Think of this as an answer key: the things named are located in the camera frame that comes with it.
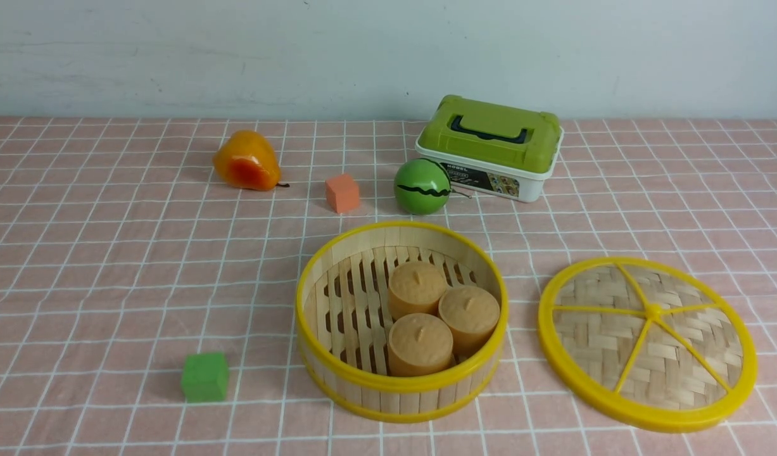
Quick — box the tan toy bun back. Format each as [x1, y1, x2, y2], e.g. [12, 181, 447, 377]
[388, 262, 449, 321]

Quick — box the green foam cube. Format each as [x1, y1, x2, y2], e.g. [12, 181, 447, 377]
[180, 351, 229, 403]

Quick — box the orange toy pear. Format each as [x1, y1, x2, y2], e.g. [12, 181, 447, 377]
[212, 130, 290, 191]

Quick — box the pink grid tablecloth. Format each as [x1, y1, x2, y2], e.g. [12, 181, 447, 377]
[0, 117, 777, 455]

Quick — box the yellow rimmed bamboo steamer lid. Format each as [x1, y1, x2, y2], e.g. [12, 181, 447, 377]
[538, 256, 758, 433]

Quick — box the green lidded plastic box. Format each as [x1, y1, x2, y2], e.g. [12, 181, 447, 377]
[416, 94, 563, 203]

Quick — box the orange foam cube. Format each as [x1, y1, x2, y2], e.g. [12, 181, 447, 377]
[325, 173, 360, 214]

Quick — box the tan toy bun front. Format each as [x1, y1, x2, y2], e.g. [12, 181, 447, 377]
[388, 313, 453, 376]

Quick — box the tan toy bun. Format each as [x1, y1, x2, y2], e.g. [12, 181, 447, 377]
[388, 313, 453, 376]
[438, 285, 500, 356]
[388, 262, 449, 321]

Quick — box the yellow rimmed bamboo steamer basket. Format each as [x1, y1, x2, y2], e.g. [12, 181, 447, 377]
[295, 220, 508, 424]

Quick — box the tan toy bun right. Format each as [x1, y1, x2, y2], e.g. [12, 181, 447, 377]
[438, 285, 500, 356]

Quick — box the green toy watermelon ball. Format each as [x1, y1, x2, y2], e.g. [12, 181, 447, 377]
[394, 158, 472, 215]

